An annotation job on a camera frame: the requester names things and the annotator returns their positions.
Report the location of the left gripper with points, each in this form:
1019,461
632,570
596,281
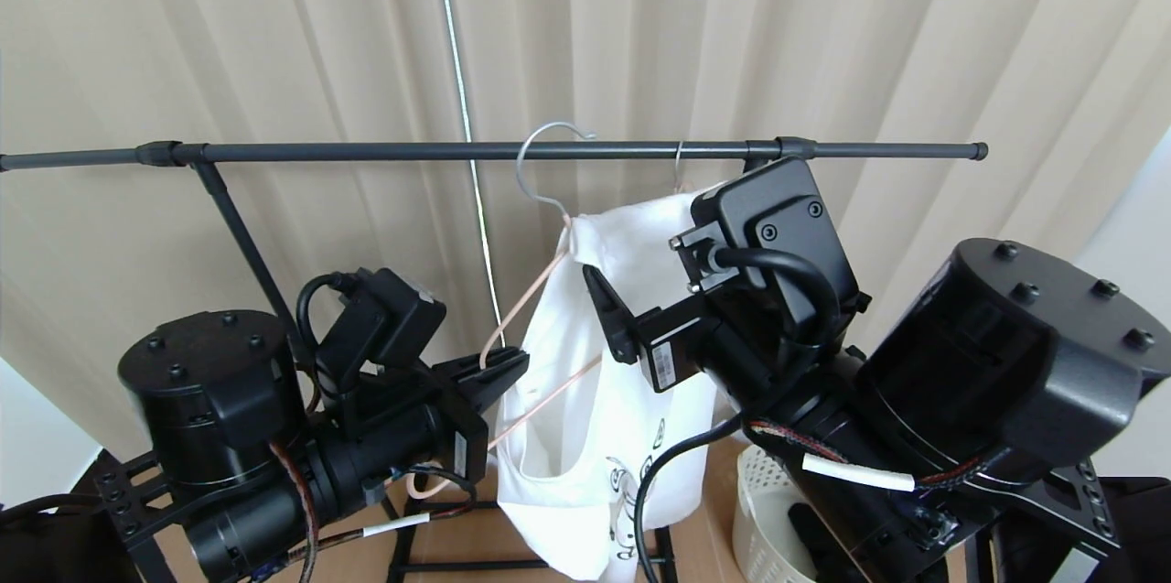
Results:
384,455

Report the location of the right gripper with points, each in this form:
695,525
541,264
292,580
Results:
695,345

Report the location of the white garment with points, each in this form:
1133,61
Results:
585,437

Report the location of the pink clothes hanger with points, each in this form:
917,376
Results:
518,164
678,167

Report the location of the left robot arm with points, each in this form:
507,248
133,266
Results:
210,400

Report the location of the white laundry basket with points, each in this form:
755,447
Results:
759,519

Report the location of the black clothes rack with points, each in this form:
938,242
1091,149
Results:
366,151

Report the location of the black garment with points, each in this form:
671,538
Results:
810,537

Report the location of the beige curtain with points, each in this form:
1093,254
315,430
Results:
274,16

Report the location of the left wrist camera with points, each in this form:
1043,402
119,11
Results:
384,327

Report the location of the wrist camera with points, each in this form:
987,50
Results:
384,327
778,226

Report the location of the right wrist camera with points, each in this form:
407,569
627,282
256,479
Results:
778,226

